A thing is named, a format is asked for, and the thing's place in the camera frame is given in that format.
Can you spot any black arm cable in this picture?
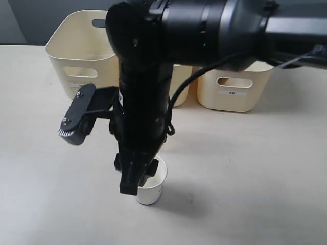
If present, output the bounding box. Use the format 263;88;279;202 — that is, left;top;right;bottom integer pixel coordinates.
163;45;325;136

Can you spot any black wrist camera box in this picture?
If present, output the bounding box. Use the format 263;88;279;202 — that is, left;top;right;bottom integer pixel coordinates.
58;83;118;146

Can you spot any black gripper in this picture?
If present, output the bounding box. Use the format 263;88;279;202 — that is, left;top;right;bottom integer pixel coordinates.
110;62;173;196

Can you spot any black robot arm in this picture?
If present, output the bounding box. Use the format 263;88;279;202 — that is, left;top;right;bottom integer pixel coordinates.
105;1;326;195

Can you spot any cream plastic bin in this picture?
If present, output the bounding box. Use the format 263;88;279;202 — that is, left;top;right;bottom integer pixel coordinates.
169;64;193;107
45;10;119;99
197;62;273;112

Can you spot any left cream plastic bin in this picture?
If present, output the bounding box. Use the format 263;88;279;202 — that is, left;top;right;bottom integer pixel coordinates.
45;10;119;99

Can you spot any middle cream plastic bin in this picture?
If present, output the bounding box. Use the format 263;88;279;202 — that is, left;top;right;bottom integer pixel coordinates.
169;64;193;107

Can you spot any right cream plastic bin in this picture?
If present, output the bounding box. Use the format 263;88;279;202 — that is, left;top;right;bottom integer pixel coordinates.
197;62;273;112

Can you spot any white paper cup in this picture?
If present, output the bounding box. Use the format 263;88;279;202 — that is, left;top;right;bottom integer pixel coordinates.
136;155;168;205

